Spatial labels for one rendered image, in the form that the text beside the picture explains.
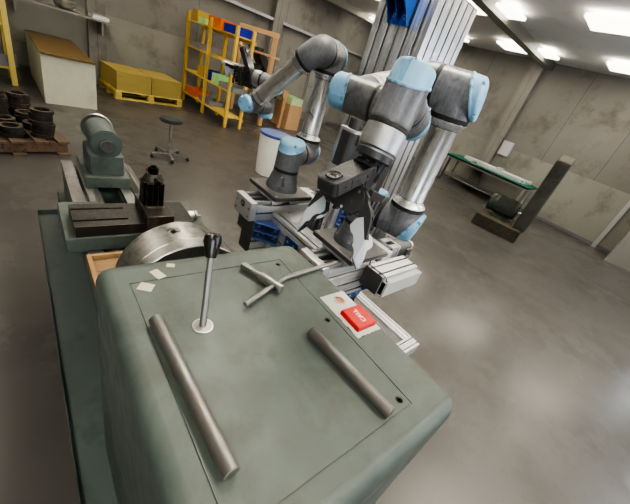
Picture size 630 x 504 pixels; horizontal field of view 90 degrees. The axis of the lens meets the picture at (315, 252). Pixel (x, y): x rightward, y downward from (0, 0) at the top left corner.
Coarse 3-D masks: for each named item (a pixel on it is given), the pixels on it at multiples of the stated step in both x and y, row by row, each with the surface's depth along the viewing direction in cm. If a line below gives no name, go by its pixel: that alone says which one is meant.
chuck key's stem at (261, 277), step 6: (246, 264) 73; (246, 270) 73; (252, 270) 72; (258, 276) 71; (264, 276) 71; (264, 282) 71; (270, 282) 70; (276, 282) 70; (276, 288) 70; (282, 288) 71
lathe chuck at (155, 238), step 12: (156, 228) 83; (168, 228) 84; (180, 228) 85; (192, 228) 86; (204, 228) 90; (144, 240) 81; (156, 240) 80; (168, 240) 80; (180, 240) 80; (132, 252) 80; (144, 252) 78; (120, 264) 81; (132, 264) 78
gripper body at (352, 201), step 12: (360, 144) 55; (372, 156) 54; (384, 156) 54; (384, 168) 59; (372, 180) 58; (348, 192) 56; (360, 192) 55; (372, 192) 56; (336, 204) 58; (348, 204) 56; (360, 204) 55
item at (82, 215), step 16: (80, 208) 125; (96, 208) 128; (112, 208) 132; (128, 208) 134; (176, 208) 146; (80, 224) 116; (96, 224) 119; (112, 224) 122; (128, 224) 125; (144, 224) 129
